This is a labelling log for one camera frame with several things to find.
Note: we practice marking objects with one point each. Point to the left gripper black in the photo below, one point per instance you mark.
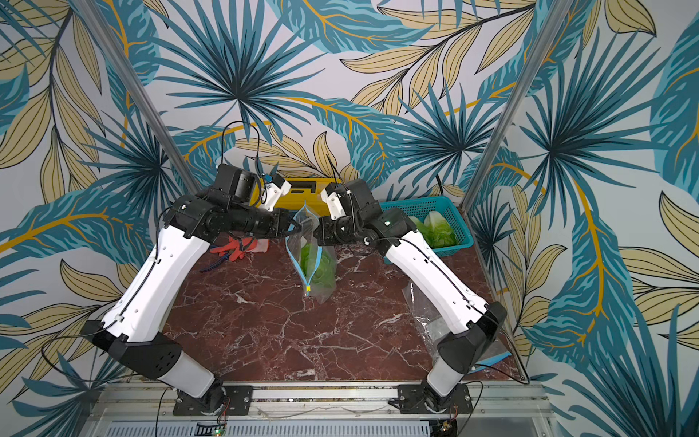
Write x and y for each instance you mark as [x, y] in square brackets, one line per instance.
[278, 227]

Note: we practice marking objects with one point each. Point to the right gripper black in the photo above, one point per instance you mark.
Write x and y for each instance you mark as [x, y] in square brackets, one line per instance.
[328, 229]

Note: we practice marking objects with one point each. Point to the chinese cabbage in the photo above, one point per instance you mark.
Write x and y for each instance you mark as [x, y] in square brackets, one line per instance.
[319, 266]
[420, 226]
[438, 232]

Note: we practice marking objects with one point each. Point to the clear zipper bag blue seal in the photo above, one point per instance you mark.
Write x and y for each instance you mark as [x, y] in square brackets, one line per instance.
[308, 221]

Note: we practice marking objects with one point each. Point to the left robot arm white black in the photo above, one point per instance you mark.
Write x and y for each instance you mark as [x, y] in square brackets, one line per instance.
[131, 331]

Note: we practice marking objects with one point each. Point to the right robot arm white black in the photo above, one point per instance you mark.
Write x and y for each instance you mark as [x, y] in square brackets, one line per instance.
[474, 323]

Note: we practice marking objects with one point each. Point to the yellow black toolbox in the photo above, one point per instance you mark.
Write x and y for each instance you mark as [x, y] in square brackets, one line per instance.
[306, 191]

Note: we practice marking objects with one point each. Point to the teal plastic basket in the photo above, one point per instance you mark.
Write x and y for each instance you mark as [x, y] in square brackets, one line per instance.
[421, 207]

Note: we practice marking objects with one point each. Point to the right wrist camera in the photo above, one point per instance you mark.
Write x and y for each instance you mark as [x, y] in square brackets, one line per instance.
[354, 200]

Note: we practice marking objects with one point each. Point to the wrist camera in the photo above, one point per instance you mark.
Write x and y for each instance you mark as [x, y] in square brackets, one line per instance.
[235, 186]
[354, 200]

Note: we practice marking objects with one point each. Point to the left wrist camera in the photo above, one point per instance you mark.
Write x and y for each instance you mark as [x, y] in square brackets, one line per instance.
[235, 186]

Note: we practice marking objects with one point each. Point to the blue handled tool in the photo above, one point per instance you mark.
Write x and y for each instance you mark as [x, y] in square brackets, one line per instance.
[215, 265]

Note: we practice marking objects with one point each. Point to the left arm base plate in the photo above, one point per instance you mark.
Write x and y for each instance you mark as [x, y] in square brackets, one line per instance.
[219, 400]

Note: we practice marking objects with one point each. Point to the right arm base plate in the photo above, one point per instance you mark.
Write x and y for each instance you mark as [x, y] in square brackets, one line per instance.
[421, 399]

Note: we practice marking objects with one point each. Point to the left aluminium frame post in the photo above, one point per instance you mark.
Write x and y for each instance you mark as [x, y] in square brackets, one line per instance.
[98, 26]

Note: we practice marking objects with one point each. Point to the aluminium frame post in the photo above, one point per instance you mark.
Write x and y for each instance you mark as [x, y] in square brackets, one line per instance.
[541, 45]
[98, 26]

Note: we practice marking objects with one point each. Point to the front aluminium rail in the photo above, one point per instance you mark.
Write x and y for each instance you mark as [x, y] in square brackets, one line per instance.
[325, 409]

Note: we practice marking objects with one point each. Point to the right aluminium frame post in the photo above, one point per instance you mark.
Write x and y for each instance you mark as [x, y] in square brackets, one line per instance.
[541, 45]

